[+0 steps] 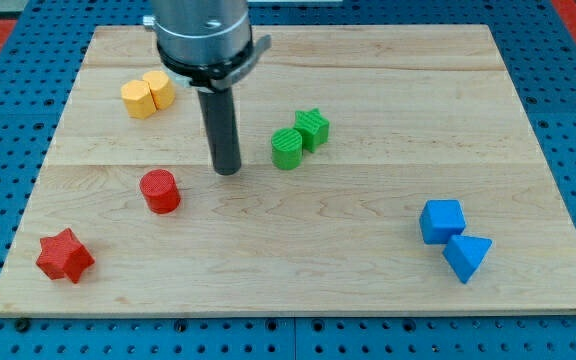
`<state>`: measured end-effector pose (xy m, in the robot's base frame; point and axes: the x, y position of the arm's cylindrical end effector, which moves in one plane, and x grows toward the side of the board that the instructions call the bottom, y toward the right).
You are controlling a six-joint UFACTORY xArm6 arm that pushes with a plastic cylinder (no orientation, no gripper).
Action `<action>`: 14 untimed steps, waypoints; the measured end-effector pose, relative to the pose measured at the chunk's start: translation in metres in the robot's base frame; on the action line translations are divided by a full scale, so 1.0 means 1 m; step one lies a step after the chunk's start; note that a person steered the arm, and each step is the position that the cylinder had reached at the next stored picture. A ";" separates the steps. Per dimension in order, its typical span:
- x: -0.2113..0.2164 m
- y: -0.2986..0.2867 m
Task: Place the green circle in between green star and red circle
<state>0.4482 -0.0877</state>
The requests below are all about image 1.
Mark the blue triangle block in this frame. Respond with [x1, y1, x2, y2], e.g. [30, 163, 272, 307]
[443, 235, 493, 284]

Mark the black clamp ring mount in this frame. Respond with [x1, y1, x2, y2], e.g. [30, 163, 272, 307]
[157, 34, 272, 92]

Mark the yellow pill-shaped block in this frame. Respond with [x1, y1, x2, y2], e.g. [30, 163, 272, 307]
[142, 70, 176, 110]

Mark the red star block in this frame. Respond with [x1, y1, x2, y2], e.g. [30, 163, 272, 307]
[35, 228, 95, 284]

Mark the red cylinder block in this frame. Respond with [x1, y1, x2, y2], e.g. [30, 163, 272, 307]
[139, 169, 182, 214]

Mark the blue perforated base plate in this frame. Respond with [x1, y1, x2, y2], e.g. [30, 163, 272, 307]
[0, 0, 576, 359]

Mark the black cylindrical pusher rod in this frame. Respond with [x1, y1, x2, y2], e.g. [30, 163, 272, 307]
[198, 88, 241, 176]

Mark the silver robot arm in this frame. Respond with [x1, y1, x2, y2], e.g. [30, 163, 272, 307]
[143, 0, 272, 176]

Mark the wooden board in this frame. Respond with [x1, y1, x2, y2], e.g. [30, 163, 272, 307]
[0, 25, 576, 319]

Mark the blue cube block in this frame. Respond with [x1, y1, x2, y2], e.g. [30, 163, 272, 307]
[419, 199, 467, 245]

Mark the green star block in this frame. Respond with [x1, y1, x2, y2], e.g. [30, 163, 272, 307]
[293, 108, 330, 153]

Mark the yellow hexagon block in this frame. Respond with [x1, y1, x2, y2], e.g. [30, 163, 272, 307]
[120, 80, 157, 119]

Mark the green cylinder block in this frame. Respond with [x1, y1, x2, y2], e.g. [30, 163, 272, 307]
[271, 128, 303, 170]

